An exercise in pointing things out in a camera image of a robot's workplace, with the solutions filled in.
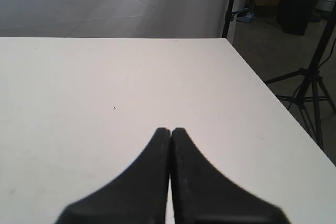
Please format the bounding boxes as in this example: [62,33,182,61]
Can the grey fabric backdrop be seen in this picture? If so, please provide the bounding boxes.
[1,0,228,38]

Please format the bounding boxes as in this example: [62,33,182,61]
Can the black backdrop stand pole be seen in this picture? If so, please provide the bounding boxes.
[222,0,235,38]

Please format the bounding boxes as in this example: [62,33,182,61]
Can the silver metal pot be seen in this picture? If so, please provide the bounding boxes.
[316,0,335,12]

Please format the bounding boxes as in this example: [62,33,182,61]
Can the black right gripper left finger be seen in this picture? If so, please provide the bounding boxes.
[56,128,170,223]

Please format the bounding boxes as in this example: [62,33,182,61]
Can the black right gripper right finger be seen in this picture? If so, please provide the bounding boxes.
[171,128,289,223]

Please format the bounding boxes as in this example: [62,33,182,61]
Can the blue dustpan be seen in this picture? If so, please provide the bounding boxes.
[236,8,254,23]

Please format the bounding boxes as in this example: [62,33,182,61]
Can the black light stand tripod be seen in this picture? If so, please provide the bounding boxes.
[264,9,335,149]

